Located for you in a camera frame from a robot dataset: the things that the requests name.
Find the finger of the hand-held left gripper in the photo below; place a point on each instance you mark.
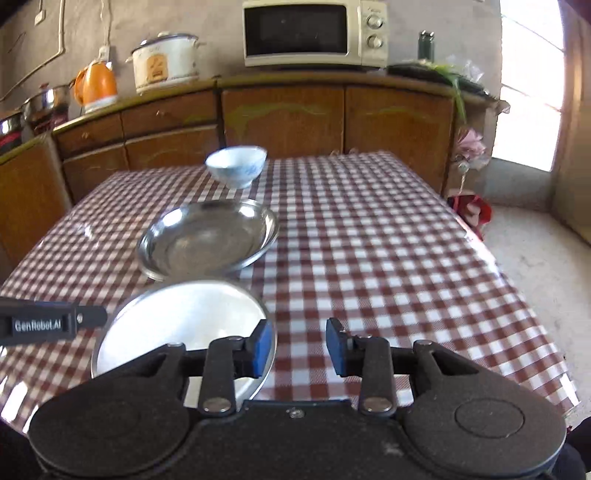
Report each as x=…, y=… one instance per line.
x=92, y=317

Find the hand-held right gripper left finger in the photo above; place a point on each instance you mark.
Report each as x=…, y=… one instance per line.
x=261, y=348

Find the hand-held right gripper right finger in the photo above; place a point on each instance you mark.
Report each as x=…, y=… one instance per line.
x=337, y=346

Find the medium steel plate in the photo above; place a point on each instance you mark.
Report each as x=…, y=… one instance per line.
x=184, y=314

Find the large steel plate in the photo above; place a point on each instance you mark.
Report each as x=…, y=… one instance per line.
x=207, y=244

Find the red white checkered tablecloth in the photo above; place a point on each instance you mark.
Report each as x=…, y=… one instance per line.
x=369, y=254

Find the single door wooden corner cabinet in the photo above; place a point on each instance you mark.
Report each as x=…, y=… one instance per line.
x=27, y=198

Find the white bowl with blue pattern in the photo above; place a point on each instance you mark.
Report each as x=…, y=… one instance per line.
x=235, y=164

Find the red bag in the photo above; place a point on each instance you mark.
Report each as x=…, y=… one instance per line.
x=471, y=214

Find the steel pot with brown lid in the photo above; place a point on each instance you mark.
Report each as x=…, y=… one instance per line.
x=10, y=129

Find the red induction cooker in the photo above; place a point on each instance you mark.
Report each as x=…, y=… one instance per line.
x=55, y=122

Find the double door wooden cabinet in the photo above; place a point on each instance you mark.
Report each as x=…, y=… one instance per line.
x=286, y=120

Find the orange electric kettle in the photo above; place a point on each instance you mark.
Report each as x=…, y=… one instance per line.
x=99, y=85

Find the pink cloth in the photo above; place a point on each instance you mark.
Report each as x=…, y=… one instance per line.
x=471, y=147

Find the white rice cooker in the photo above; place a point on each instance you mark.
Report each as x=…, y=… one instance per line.
x=161, y=62

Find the green onions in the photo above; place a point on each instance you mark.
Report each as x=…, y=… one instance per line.
x=457, y=97

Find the dark flat tray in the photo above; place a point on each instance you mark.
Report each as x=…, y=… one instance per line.
x=415, y=71

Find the clear plastic bag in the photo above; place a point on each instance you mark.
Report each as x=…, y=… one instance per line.
x=468, y=69

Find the dark green bottle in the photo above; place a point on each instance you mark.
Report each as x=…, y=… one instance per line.
x=426, y=46

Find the bright window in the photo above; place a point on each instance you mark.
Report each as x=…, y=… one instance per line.
x=526, y=92

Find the cream microwave oven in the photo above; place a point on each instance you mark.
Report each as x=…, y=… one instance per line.
x=300, y=30

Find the grey wall pipe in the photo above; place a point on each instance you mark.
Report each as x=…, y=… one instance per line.
x=57, y=41

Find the white wall switch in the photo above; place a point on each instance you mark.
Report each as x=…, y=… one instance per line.
x=40, y=17

